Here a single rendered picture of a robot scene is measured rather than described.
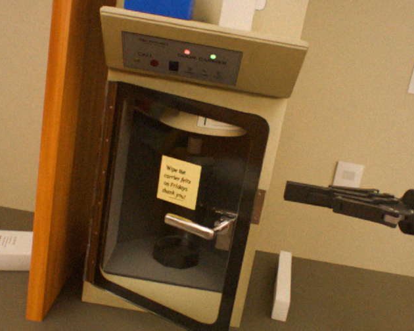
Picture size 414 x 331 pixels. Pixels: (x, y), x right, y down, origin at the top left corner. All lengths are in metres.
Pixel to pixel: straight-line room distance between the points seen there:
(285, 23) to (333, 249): 0.77
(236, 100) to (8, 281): 0.60
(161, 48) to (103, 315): 0.52
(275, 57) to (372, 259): 0.86
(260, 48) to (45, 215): 0.46
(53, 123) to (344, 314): 0.76
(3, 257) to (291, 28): 0.74
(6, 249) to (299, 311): 0.65
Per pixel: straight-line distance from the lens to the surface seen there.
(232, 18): 0.85
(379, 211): 0.86
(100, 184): 0.99
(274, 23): 0.94
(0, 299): 1.12
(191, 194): 0.88
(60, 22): 0.89
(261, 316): 1.17
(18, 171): 1.53
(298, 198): 0.87
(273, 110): 0.95
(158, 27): 0.84
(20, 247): 1.23
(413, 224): 0.90
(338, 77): 1.40
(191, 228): 0.84
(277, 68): 0.87
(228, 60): 0.86
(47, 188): 0.94
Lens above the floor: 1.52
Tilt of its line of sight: 16 degrees down
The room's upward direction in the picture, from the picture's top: 10 degrees clockwise
